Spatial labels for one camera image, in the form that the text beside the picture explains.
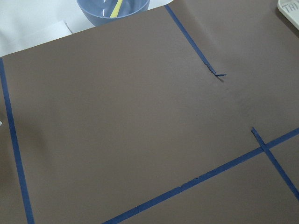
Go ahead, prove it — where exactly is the cream bear tray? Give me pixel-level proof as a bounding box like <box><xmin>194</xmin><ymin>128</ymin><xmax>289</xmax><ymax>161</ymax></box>
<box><xmin>277</xmin><ymin>0</ymin><xmax>299</xmax><ymax>29</ymax></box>

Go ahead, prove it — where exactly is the blue bowl with fork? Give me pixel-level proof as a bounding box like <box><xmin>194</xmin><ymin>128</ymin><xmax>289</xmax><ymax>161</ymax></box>
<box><xmin>77</xmin><ymin>0</ymin><xmax>150</xmax><ymax>27</ymax></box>

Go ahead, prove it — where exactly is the yellow plastic fork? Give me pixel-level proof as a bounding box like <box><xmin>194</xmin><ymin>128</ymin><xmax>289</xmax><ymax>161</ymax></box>
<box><xmin>110</xmin><ymin>0</ymin><xmax>123</xmax><ymax>18</ymax></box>

